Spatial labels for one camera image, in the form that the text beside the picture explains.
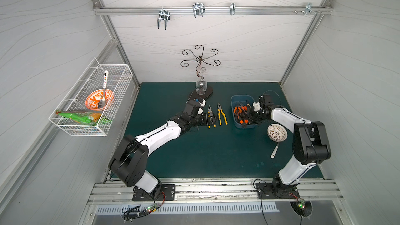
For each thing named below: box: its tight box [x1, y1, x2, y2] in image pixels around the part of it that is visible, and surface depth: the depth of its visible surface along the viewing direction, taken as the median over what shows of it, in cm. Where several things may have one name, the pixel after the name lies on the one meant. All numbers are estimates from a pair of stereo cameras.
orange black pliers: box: [233, 105, 251, 125], surface depth 98 cm
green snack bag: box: [55, 110, 102, 125], surface depth 56 cm
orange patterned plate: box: [84, 88, 115, 112], surface depth 68 cm
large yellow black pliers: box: [217, 103, 229, 126], surface depth 105 cm
